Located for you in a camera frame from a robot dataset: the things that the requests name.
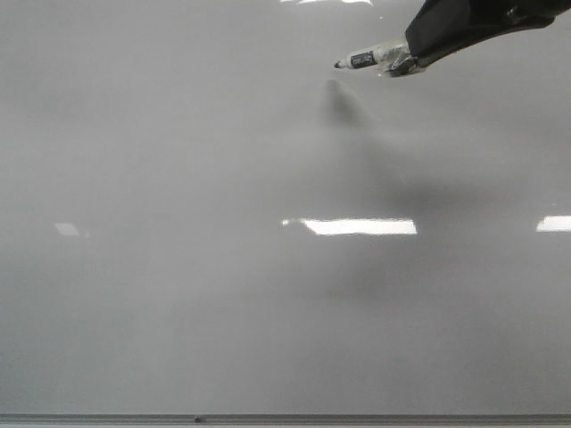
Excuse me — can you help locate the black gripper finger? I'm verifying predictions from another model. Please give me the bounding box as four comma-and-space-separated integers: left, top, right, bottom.
405, 0, 522, 56
414, 8, 558, 67

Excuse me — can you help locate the black whiteboard marker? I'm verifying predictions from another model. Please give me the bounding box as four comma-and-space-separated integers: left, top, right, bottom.
334, 37, 425, 78

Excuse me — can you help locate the white whiteboard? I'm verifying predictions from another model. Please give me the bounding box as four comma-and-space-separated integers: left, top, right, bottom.
1, 1, 570, 414

